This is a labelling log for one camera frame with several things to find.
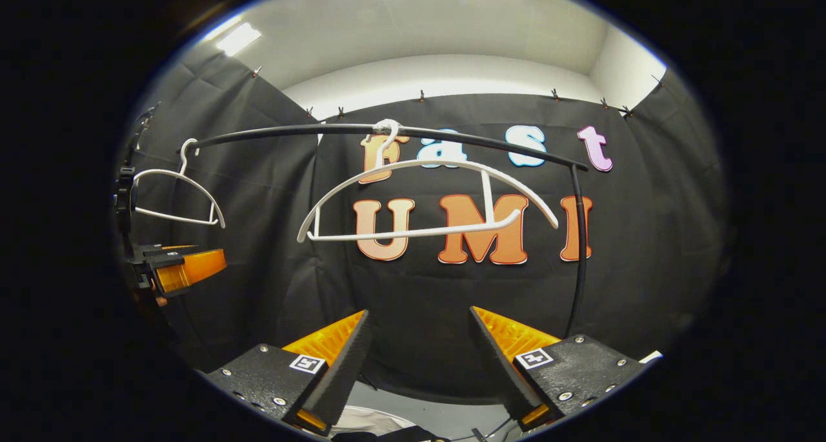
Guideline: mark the row of small backdrop clips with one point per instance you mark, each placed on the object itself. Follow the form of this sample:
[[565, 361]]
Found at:
[[421, 96]]

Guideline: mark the white plastic hanger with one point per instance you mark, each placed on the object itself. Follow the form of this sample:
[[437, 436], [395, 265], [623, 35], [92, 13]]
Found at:
[[419, 164], [193, 180]]

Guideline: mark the black clothes rail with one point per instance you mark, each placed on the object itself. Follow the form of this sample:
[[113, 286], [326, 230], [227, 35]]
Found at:
[[290, 131]]

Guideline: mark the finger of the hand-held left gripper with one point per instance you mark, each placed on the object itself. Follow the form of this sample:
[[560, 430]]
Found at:
[[168, 250], [193, 269]]

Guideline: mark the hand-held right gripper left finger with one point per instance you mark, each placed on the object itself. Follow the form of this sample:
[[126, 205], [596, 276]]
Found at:
[[339, 377]]

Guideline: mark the small ceiling light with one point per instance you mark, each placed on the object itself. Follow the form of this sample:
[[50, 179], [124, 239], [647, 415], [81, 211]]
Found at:
[[239, 39]]

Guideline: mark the black jacket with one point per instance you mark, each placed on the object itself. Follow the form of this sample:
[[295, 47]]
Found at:
[[387, 437]]

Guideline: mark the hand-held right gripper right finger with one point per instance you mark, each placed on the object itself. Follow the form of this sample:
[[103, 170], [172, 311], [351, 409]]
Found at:
[[500, 371]]

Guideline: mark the white flat object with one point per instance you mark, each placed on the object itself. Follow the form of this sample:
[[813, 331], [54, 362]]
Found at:
[[650, 357]]

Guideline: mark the white laundry hamper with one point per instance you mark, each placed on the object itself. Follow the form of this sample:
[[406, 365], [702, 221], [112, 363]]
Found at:
[[368, 419]]

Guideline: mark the black backdrop cloth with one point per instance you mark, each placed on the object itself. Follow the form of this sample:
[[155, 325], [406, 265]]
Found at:
[[645, 268]]

